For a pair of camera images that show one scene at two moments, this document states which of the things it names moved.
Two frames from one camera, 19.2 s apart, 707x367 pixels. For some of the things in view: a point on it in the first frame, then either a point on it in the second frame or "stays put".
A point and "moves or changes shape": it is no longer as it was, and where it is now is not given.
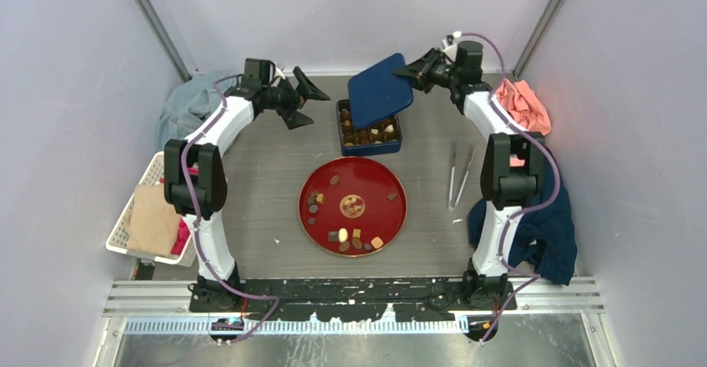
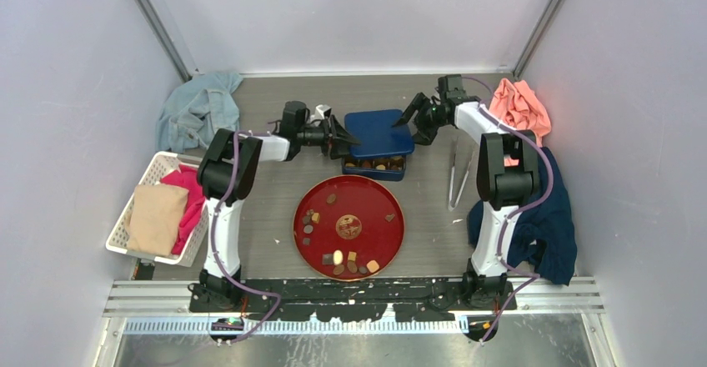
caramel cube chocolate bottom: [377, 242] → [373, 266]
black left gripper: [295, 118] → [337, 139]
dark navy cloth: [544, 237] stays put
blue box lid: [379, 91] → [377, 135]
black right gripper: [414, 69] → [415, 104]
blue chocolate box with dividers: [384, 136] → [390, 168]
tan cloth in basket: [152, 223] stays put
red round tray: [353, 207] moves or changes shape
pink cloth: [526, 108] stays put
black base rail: [353, 299] stays put
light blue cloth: [187, 104] stays put
